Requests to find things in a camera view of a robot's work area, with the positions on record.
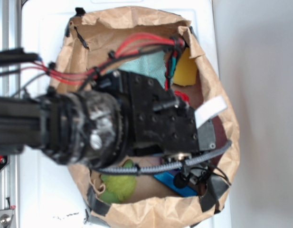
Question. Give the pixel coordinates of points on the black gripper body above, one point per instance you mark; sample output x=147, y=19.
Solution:
x=157, y=121

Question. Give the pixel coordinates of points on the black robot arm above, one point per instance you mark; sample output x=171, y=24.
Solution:
x=85, y=126

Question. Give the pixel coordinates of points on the crumpled red paper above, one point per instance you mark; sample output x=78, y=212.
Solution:
x=182, y=95

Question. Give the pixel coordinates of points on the white tape label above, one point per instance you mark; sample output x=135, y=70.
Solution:
x=209, y=110

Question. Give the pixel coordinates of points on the yellow sponge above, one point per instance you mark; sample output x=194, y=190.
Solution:
x=186, y=70

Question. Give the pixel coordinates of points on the light blue microfiber cloth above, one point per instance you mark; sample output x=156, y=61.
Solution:
x=152, y=65

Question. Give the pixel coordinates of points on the blue rectangular block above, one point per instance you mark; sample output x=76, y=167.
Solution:
x=167, y=179

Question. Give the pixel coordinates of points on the brown paper-lined box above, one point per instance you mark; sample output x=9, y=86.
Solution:
x=88, y=39

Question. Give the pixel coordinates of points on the green plush toy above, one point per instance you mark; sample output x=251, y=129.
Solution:
x=118, y=188

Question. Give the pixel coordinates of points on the small black camera module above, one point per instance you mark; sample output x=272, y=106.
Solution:
x=191, y=176

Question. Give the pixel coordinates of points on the black metal bracket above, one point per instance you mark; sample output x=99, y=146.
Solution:
x=4, y=161

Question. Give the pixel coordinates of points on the silver corner bracket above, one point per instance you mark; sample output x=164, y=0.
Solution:
x=6, y=218

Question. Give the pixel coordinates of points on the silver aluminium frame rail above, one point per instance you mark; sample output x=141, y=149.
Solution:
x=9, y=39

